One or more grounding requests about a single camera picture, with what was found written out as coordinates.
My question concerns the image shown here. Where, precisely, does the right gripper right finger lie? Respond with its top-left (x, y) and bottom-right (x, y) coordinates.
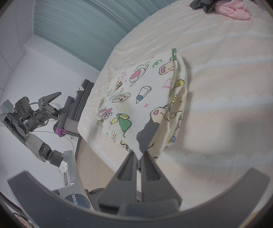
top-left (140, 151), bottom-right (182, 211)

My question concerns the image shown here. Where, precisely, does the purple plastic bag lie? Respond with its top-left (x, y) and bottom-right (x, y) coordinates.
top-left (53, 124), bottom-right (67, 138)

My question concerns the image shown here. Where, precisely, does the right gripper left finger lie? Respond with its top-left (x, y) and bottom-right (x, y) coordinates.
top-left (98, 152), bottom-right (137, 212)

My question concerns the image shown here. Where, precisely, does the dark grey chest of drawers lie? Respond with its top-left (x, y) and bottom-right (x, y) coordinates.
top-left (73, 79), bottom-right (95, 124)

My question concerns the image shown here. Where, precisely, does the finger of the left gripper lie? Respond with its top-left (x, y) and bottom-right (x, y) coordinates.
top-left (42, 92), bottom-right (62, 104)
top-left (56, 104), bottom-right (74, 116)

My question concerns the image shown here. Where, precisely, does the blue-green curtain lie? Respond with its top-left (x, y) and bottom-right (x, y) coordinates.
top-left (33, 0), bottom-right (199, 71)

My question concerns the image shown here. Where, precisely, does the bed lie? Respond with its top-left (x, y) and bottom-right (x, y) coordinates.
top-left (76, 0), bottom-right (273, 211)

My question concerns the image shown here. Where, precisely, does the white printed pyjama top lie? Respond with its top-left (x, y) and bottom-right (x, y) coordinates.
top-left (78, 48), bottom-right (189, 162)

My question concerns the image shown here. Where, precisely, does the pink garment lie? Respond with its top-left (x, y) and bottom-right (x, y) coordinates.
top-left (215, 0), bottom-right (251, 21)

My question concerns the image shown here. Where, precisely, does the dark grey dressing table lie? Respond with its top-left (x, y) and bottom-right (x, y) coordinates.
top-left (56, 95), bottom-right (80, 137)

